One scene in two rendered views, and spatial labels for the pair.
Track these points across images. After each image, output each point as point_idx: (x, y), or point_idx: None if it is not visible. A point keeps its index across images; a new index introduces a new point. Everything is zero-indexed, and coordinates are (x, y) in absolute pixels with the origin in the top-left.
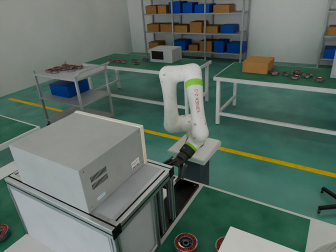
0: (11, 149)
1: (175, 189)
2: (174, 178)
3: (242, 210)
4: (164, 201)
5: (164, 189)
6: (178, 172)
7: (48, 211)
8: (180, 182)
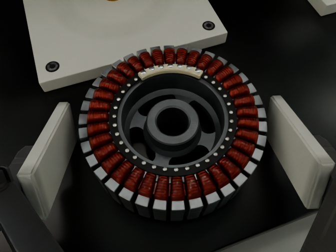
0: None
1: (29, 142)
2: (150, 235)
3: None
4: (16, 17)
5: (86, 65)
6: (37, 216)
7: None
8: (58, 243)
